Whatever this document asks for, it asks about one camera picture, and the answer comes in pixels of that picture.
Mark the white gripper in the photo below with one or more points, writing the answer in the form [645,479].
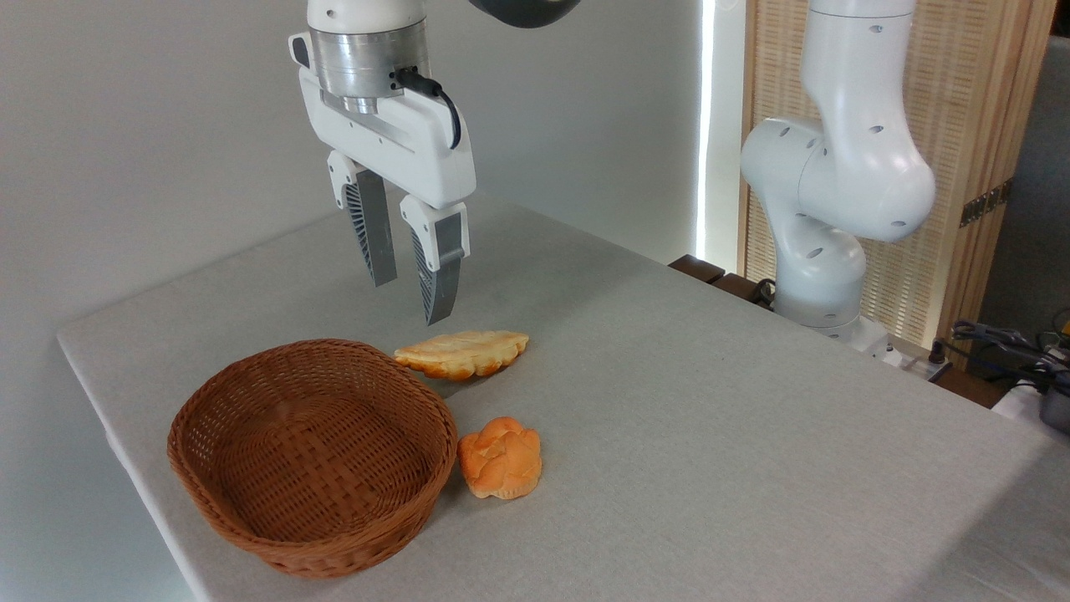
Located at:
[393,142]

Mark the round orange knotted bread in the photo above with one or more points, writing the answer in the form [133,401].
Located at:
[501,460]

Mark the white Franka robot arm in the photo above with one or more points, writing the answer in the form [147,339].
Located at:
[844,167]

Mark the flat pale leaf-shaped bread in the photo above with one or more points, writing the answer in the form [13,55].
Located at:
[464,351]

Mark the brown wicker basket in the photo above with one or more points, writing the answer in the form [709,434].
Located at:
[318,468]

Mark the dark brown wooden block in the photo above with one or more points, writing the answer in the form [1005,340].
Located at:
[740,286]
[696,267]

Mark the grey tablecloth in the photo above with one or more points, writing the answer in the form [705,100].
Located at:
[710,460]

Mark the light wooden slatted screen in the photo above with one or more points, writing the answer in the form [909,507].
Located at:
[961,84]

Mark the black screen hinge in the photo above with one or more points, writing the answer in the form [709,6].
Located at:
[986,202]

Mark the grey metal box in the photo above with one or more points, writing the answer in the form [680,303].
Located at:
[1057,405]

